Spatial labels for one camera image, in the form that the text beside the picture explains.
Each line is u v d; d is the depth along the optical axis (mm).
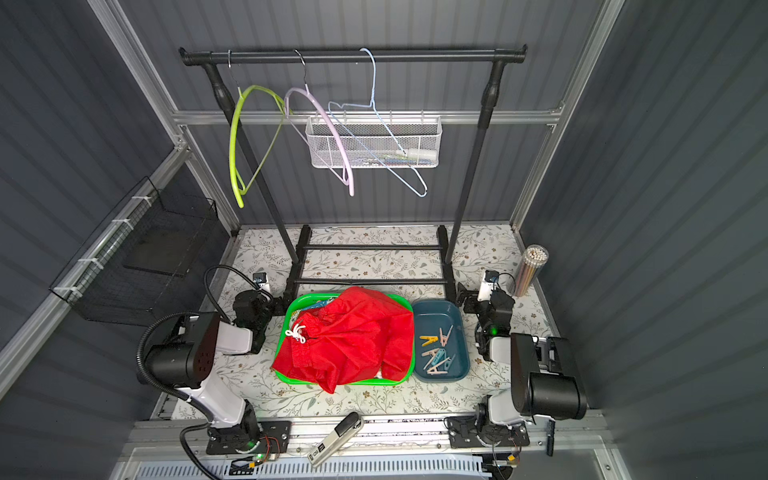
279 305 868
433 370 829
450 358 846
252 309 759
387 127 620
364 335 710
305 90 610
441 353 846
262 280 844
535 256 867
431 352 867
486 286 801
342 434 706
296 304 872
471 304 827
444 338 889
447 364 842
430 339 889
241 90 608
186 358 475
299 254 1043
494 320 700
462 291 831
